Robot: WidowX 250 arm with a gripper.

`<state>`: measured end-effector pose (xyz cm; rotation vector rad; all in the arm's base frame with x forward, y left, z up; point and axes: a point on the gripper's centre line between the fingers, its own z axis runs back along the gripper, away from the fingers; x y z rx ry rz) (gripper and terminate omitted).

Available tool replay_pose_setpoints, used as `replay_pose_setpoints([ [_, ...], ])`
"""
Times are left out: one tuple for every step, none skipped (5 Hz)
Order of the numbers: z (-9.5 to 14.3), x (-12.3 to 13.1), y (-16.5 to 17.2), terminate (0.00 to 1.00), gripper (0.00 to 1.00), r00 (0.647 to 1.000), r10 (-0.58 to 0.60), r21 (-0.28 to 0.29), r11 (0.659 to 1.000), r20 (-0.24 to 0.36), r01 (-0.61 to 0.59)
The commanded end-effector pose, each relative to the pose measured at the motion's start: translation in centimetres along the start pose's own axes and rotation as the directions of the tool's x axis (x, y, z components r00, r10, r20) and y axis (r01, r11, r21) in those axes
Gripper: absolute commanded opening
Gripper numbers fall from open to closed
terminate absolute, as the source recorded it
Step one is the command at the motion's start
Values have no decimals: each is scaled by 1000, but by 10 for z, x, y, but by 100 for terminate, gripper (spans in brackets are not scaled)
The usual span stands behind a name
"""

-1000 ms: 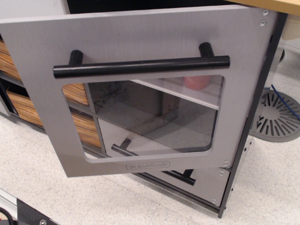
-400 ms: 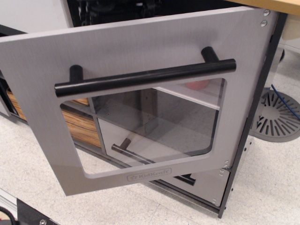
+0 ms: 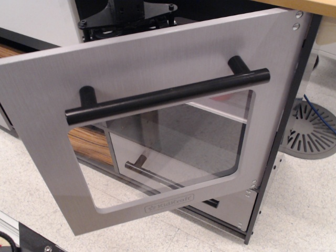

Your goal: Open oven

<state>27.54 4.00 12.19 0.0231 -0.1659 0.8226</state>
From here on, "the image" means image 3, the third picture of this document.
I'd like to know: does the wood-pattern fabric bin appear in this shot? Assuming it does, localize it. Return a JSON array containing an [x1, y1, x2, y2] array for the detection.
[[68, 125, 113, 165], [0, 44, 25, 58]]

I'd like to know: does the upper wood-pattern fabric bin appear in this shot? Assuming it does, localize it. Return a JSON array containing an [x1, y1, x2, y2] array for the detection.
[[0, 44, 25, 58]]

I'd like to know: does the black toy kitchen frame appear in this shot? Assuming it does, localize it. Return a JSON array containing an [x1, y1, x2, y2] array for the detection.
[[0, 0, 323, 245]]

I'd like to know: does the grey toy oven door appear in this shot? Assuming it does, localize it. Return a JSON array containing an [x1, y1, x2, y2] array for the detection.
[[1, 8, 311, 235]]

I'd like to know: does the black device bottom left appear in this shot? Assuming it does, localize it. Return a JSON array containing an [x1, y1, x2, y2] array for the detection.
[[1, 222, 66, 251]]

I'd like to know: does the lower wood-pattern fabric bin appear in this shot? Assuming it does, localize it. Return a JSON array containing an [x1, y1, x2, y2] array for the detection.
[[68, 125, 113, 165]]

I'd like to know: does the black drawer handle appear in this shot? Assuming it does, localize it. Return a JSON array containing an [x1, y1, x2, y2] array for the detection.
[[119, 154, 225, 193]]

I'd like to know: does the blue cable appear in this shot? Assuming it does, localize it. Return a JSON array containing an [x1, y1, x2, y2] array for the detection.
[[303, 93, 335, 132]]

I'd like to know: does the grey round slotted base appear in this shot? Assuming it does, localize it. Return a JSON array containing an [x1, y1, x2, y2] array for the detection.
[[280, 101, 335, 160]]

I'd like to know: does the wooden countertop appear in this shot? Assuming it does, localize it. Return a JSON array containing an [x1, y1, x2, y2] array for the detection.
[[258, 0, 335, 17]]

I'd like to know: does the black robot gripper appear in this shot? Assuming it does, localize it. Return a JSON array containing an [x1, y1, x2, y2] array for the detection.
[[78, 1, 176, 43]]

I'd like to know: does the black oven door handle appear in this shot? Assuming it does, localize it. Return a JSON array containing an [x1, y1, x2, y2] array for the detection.
[[65, 56, 270, 125]]

